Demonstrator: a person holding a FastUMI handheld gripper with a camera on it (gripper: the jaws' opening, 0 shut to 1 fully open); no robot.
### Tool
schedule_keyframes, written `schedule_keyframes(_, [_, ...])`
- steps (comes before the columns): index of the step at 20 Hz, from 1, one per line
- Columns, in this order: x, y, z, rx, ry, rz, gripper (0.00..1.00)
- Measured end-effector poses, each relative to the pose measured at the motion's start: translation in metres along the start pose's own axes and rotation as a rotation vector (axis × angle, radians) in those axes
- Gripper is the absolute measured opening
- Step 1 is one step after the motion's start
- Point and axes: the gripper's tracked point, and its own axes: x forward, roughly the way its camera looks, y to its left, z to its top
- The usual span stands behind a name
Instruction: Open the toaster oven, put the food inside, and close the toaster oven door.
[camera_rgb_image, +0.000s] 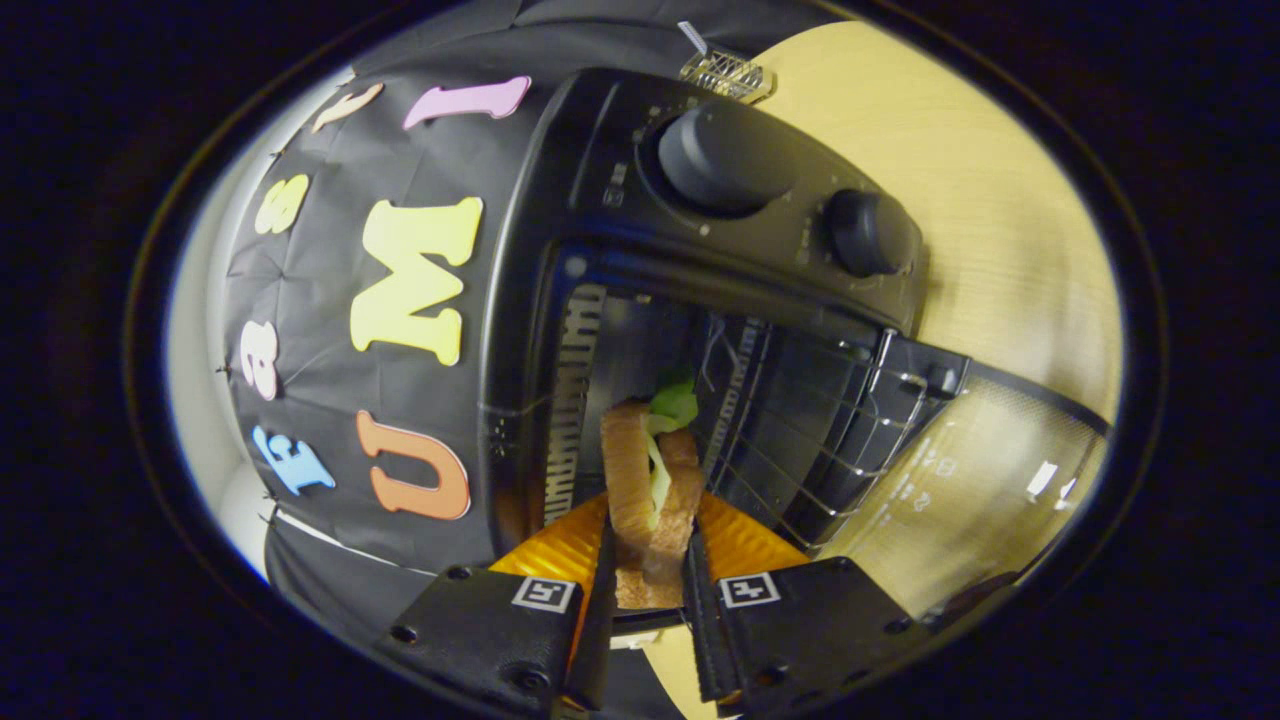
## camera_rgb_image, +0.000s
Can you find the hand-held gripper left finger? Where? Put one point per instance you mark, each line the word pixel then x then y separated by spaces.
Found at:
pixel 490 635

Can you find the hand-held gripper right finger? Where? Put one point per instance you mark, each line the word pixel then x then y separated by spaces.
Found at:
pixel 800 630

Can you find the lettuce sandwich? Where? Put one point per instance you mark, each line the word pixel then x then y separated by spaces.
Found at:
pixel 630 480

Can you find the black toaster oven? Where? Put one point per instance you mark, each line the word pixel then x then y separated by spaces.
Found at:
pixel 600 150

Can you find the metal utensil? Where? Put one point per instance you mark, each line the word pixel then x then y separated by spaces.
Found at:
pixel 692 37

